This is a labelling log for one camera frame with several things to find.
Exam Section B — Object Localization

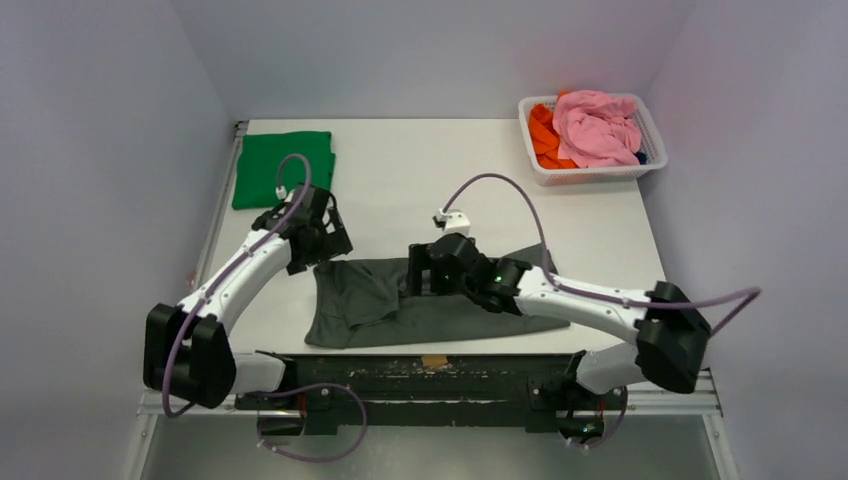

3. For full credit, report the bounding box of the dark grey t-shirt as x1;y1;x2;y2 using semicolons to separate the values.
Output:
305;258;571;349

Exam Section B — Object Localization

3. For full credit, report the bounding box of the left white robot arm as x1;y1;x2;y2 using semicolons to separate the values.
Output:
142;184;353;408

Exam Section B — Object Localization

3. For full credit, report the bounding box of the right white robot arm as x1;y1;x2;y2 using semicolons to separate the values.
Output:
407;233;712;395

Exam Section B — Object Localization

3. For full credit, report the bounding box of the brown tape piece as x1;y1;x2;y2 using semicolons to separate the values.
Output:
421;355;450;371

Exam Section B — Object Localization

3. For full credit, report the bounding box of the folded green t-shirt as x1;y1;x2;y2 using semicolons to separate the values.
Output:
231;131;336;210

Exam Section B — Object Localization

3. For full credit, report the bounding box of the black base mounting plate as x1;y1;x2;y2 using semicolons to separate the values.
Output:
234;354;627;441

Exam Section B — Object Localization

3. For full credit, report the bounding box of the orange t-shirt in basket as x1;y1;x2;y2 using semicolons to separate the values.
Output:
527;104;578;170

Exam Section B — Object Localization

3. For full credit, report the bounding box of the pink crumpled t-shirt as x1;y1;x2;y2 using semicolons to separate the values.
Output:
552;90;642;169

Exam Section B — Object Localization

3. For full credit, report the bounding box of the white plastic laundry basket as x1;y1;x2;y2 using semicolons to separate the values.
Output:
517;93;669;186

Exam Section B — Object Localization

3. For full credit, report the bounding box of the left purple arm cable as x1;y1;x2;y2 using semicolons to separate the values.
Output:
161;153;314;419

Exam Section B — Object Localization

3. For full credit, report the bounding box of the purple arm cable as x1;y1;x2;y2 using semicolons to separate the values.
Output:
161;153;314;419
442;173;763;339

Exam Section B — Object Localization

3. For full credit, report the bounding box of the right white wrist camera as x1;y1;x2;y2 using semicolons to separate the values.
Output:
432;209;471;237

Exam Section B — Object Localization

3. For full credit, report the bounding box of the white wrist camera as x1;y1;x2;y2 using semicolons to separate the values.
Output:
275;186;289;201
432;209;471;237

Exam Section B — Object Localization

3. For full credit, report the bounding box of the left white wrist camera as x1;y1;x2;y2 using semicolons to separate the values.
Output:
275;186;289;201

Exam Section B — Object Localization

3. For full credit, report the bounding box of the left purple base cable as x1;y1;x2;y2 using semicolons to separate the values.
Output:
255;382;368;464

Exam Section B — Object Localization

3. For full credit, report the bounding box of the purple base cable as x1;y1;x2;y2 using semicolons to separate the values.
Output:
255;382;368;464
564;387;629;452

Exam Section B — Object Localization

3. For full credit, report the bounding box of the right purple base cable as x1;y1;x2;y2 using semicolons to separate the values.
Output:
564;387;629;452

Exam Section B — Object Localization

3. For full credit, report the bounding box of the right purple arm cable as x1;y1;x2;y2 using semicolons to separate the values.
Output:
442;173;763;339

